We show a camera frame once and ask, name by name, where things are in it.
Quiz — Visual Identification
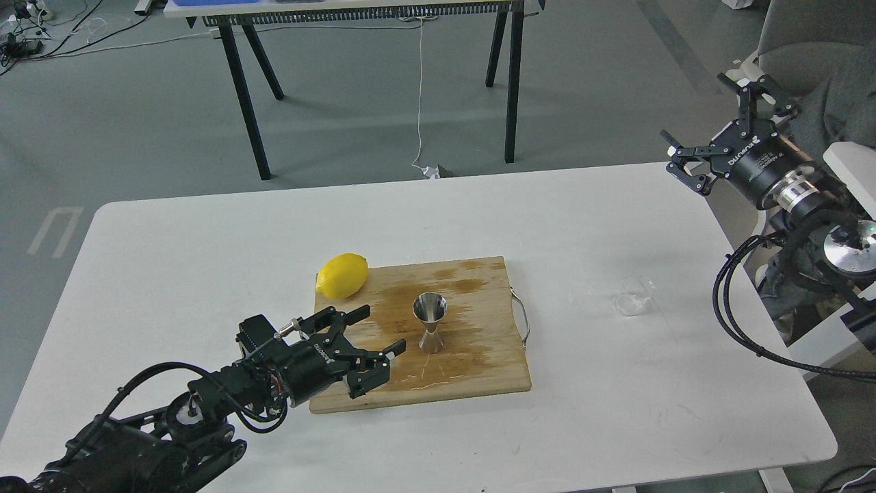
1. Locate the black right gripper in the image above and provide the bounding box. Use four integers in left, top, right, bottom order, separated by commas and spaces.
660, 73, 814, 210

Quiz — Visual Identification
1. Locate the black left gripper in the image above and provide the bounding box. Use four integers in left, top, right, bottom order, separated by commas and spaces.
273, 305, 407, 407

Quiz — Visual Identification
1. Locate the steel jigger measuring cup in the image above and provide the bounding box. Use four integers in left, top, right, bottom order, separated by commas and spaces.
412, 292, 448, 355

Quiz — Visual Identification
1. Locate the small clear glass cup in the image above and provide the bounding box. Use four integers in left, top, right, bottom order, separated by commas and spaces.
611, 275, 656, 316

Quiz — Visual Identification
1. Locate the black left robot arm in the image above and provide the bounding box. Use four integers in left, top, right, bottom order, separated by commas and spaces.
2, 305, 407, 492

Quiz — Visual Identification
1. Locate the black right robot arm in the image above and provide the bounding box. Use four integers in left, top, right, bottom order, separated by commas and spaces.
661, 74, 874, 383

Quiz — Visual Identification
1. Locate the yellow lemon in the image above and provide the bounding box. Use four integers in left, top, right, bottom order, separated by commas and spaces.
315, 253, 369, 300

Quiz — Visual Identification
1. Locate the wooden cutting board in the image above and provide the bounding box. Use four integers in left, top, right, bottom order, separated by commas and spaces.
309, 256, 532, 414

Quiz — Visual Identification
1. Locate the white office chair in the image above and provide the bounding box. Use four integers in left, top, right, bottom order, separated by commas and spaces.
727, 1, 875, 185

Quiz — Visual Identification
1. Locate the black-legged background table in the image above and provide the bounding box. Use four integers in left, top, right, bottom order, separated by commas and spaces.
163, 1, 543, 181

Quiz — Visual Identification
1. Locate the white hanging cable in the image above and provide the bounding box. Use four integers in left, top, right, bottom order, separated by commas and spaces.
409, 14, 452, 180

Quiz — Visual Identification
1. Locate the floor cables and power strip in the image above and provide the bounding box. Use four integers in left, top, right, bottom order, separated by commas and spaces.
0, 0, 227, 69

